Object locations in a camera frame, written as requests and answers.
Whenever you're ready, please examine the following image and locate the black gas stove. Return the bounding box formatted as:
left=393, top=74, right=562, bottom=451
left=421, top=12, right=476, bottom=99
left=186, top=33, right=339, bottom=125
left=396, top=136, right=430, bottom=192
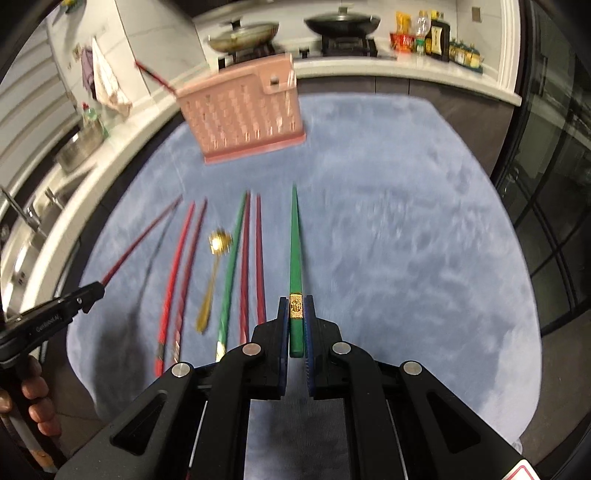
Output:
left=217, top=37, right=398, bottom=70

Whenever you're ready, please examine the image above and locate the white pink towel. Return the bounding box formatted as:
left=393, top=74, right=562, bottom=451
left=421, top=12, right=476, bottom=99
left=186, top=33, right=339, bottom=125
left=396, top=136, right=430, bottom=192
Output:
left=90, top=37, right=134, bottom=116

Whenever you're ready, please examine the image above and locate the black framed glass door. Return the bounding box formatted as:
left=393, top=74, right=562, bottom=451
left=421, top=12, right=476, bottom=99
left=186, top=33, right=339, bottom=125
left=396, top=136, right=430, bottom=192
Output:
left=492, top=0, right=591, bottom=337

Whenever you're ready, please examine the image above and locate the pink utensil basket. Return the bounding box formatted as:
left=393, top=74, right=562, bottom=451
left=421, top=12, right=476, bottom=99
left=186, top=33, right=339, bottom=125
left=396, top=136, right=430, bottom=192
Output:
left=175, top=52, right=308, bottom=166

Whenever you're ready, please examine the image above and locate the steel bowl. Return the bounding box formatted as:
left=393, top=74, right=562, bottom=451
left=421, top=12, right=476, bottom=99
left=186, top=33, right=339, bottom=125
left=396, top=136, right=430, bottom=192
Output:
left=54, top=127, right=105, bottom=174

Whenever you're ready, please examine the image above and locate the steel sink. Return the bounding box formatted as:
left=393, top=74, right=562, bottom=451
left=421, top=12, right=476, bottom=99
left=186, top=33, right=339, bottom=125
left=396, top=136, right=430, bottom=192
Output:
left=0, top=222, right=70, bottom=324

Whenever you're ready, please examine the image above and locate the green dish soap bottle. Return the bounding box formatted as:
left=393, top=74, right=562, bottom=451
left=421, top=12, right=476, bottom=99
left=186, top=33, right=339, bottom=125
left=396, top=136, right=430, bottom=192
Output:
left=81, top=102, right=109, bottom=139

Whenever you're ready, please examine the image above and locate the black wok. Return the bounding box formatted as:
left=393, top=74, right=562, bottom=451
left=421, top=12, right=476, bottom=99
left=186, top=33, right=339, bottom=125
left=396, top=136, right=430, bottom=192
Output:
left=304, top=6, right=382, bottom=37

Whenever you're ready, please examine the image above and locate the clear plastic bottle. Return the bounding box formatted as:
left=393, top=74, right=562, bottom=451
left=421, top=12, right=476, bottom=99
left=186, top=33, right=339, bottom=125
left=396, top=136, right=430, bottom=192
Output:
left=413, top=10, right=430, bottom=54

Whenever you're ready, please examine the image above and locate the purple cloth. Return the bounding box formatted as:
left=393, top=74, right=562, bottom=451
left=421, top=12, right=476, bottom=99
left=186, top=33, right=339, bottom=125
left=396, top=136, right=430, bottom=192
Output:
left=79, top=46, right=97, bottom=93

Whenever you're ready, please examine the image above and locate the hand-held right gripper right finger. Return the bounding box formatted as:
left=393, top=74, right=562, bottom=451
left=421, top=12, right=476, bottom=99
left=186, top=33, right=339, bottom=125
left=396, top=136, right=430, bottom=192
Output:
left=302, top=298, right=527, bottom=480

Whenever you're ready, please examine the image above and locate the dark sauce bottle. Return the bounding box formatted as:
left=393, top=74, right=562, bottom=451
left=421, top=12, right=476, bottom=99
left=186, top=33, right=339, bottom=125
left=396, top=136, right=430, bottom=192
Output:
left=427, top=11, right=452, bottom=62

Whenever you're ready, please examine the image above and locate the blue plush mat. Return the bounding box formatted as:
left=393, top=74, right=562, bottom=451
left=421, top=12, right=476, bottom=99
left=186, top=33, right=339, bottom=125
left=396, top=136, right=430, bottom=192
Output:
left=66, top=92, right=543, bottom=480

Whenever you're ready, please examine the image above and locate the green chopstick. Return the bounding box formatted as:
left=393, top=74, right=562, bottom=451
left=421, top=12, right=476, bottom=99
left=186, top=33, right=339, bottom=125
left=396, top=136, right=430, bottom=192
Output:
left=287, top=184, right=306, bottom=358
left=215, top=190, right=247, bottom=363

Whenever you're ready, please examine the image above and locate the steel wok with lid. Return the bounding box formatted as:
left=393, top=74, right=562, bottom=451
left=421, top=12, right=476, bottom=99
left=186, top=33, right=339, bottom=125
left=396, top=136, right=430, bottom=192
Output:
left=205, top=18, right=280, bottom=54

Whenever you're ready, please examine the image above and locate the dark red chopstick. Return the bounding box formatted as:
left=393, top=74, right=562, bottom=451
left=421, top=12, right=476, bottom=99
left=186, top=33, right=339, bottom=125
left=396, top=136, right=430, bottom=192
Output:
left=135, top=61, right=178, bottom=95
left=238, top=191, right=251, bottom=344
left=100, top=195, right=184, bottom=286

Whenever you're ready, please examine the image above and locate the person's left hand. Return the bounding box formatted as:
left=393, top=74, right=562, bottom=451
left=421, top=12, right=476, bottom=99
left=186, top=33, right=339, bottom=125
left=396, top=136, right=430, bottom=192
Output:
left=21, top=357, right=62, bottom=437

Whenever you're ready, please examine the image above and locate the gold spoon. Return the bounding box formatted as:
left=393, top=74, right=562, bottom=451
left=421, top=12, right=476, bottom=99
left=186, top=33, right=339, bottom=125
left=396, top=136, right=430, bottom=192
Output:
left=196, top=228, right=234, bottom=333

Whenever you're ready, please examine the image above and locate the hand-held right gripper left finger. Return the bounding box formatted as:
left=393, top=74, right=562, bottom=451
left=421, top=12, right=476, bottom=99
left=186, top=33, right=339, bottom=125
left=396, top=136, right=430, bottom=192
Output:
left=60, top=298, right=289, bottom=480

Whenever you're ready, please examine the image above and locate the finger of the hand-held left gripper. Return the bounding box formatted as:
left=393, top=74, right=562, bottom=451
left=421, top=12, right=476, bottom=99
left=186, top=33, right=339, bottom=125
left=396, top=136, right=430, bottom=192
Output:
left=54, top=282, right=107, bottom=319

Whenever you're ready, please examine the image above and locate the steel faucet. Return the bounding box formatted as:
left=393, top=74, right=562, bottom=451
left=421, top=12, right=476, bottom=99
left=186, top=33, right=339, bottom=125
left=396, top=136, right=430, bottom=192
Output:
left=0, top=187, right=42, bottom=236

